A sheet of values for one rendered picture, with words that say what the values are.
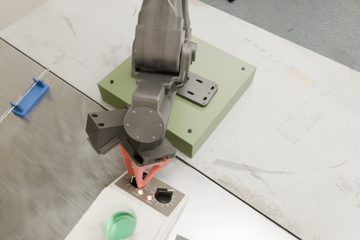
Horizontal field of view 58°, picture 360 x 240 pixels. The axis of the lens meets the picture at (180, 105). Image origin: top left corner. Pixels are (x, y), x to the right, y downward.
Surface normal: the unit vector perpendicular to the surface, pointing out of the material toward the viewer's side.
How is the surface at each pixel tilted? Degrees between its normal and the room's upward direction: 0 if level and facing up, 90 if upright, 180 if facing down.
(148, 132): 63
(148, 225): 0
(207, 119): 1
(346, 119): 0
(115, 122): 29
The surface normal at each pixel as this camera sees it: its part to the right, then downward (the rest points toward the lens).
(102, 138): 0.56, 0.51
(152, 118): -0.13, 0.44
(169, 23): -0.11, 0.21
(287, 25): 0.00, -0.59
